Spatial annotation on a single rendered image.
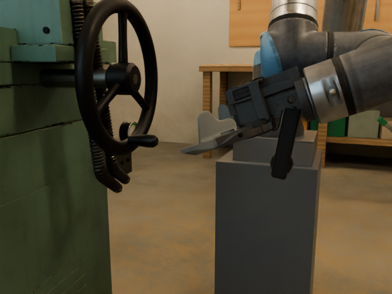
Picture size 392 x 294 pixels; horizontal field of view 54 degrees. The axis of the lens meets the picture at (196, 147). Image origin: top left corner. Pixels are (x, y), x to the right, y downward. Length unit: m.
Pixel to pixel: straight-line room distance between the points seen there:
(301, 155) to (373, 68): 0.62
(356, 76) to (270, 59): 0.17
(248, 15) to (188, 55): 0.75
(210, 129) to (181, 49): 3.70
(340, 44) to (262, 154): 0.56
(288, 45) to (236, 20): 3.40
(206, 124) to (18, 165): 0.38
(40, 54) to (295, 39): 0.44
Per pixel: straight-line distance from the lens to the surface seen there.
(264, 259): 1.25
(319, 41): 0.69
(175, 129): 4.35
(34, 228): 0.85
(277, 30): 0.71
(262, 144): 1.16
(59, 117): 0.88
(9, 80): 0.77
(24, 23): 0.78
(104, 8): 0.68
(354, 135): 3.53
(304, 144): 1.15
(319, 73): 0.58
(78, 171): 0.95
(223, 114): 0.70
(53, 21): 0.74
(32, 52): 0.74
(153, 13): 4.44
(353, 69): 0.58
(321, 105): 0.58
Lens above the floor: 0.83
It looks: 12 degrees down
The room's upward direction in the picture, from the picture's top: straight up
